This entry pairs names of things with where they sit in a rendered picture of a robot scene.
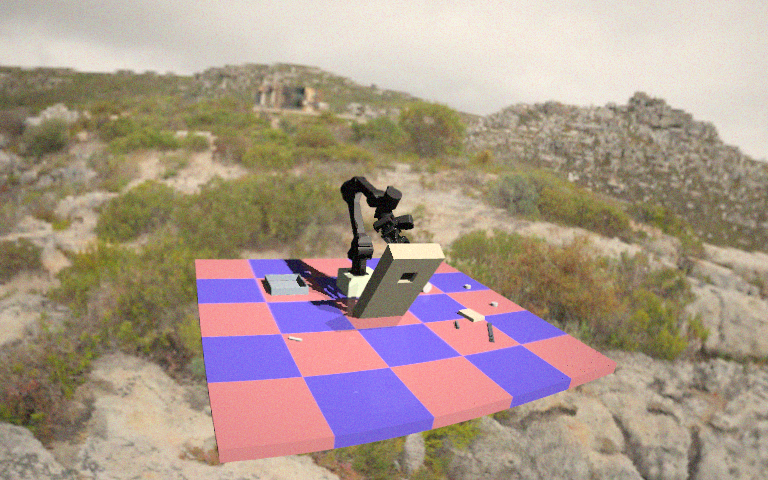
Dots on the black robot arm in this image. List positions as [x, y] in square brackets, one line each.
[361, 246]

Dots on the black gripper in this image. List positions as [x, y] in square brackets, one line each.
[389, 231]

